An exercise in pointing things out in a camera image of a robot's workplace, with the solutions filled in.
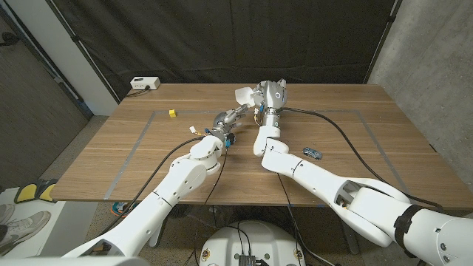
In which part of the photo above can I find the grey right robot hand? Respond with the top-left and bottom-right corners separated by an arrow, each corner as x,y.
251,78 -> 288,129

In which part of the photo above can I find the black backdrop curtain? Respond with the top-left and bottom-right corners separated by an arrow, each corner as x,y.
46,0 -> 402,101

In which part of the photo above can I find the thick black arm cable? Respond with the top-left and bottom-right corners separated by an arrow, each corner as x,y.
98,135 -> 207,237
280,106 -> 444,212

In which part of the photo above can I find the blue and orange shoe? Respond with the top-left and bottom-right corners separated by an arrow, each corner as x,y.
110,201 -> 134,218

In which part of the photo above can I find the grey table leg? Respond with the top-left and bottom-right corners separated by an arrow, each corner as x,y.
336,214 -> 361,256
149,216 -> 166,248

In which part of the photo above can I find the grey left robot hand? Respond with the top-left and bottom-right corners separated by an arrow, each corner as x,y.
210,103 -> 251,143

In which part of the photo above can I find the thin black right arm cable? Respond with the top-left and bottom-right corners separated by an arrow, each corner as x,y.
276,172 -> 302,266

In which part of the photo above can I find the grey tape outline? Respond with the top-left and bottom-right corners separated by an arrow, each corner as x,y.
105,109 -> 418,208

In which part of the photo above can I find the yellow and black foot pedal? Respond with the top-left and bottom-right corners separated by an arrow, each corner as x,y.
13,178 -> 59,205

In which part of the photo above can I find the black backdrop stand pole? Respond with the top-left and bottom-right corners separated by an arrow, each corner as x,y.
364,0 -> 404,84
46,0 -> 121,104

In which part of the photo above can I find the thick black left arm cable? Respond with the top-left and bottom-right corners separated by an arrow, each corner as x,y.
98,135 -> 207,237

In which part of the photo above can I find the black box on torso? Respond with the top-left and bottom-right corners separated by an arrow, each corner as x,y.
238,253 -> 259,266

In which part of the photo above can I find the blue toy car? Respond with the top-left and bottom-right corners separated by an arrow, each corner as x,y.
302,146 -> 323,160

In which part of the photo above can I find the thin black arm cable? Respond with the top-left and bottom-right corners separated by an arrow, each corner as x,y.
184,146 -> 229,266
276,172 -> 302,266

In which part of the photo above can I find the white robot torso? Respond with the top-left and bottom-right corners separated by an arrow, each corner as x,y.
198,220 -> 307,266

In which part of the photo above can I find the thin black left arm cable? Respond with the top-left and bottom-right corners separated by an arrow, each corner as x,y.
184,146 -> 229,266

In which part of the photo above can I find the grey sneaker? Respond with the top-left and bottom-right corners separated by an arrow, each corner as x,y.
0,210 -> 52,247
0,203 -> 16,226

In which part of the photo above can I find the white power strip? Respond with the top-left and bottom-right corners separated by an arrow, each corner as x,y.
129,76 -> 161,91

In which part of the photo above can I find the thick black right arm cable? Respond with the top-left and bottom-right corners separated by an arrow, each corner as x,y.
280,106 -> 444,212

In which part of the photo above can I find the black round fan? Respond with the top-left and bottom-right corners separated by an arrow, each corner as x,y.
169,204 -> 190,219

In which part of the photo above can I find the black power strip cable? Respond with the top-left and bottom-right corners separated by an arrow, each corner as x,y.
125,85 -> 151,98

